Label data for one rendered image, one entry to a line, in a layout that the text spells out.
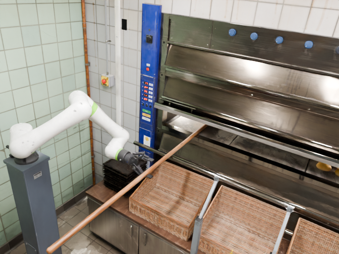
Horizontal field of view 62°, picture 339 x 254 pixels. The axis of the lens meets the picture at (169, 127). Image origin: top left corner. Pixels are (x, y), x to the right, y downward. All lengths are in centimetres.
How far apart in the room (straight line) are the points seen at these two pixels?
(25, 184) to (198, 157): 132
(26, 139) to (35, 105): 88
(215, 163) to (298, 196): 66
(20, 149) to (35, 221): 67
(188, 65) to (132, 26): 58
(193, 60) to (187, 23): 26
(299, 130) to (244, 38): 71
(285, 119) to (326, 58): 45
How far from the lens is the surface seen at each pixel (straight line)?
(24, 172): 202
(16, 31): 247
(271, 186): 232
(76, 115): 175
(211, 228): 244
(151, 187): 266
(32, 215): 226
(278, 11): 195
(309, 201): 231
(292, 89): 198
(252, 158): 225
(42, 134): 180
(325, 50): 194
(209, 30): 212
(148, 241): 250
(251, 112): 210
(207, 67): 214
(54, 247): 151
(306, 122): 206
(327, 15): 191
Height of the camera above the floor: 232
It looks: 27 degrees down
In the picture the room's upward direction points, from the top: 5 degrees clockwise
